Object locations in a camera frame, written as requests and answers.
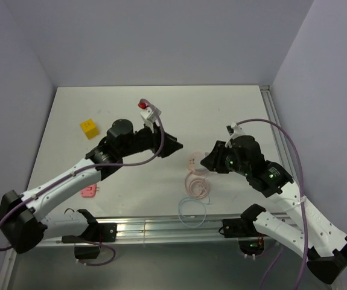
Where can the aluminium front rail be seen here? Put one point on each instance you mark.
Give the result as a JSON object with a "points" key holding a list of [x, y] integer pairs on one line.
{"points": [[167, 229]]}

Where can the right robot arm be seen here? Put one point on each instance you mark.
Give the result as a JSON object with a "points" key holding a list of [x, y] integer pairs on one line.
{"points": [[315, 237]]}

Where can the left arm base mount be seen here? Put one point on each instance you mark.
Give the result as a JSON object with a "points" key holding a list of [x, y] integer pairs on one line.
{"points": [[89, 245]]}

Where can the pink round power strip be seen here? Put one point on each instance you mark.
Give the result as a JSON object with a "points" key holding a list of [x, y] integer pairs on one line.
{"points": [[194, 165]]}

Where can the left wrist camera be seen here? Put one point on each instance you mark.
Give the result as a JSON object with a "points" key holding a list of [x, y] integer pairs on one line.
{"points": [[149, 113]]}

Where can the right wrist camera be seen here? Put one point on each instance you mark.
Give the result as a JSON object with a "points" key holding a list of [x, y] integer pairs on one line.
{"points": [[235, 132]]}

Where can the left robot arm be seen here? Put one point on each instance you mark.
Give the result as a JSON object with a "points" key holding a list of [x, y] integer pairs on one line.
{"points": [[42, 200]]}

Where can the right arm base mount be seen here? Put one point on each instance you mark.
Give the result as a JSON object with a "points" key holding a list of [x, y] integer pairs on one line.
{"points": [[250, 242]]}

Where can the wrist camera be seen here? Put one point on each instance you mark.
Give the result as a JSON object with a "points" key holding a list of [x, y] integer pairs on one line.
{"points": [[149, 113], [235, 132]]}

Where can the yellow cube socket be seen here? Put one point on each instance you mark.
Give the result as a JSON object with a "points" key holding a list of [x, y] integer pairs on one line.
{"points": [[90, 129]]}

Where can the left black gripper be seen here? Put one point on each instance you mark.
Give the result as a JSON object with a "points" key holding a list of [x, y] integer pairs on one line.
{"points": [[171, 145]]}

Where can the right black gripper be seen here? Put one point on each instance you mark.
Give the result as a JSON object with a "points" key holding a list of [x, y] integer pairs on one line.
{"points": [[213, 161]]}

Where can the pink plug adapter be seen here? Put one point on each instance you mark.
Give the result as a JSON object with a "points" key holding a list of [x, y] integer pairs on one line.
{"points": [[90, 191]]}

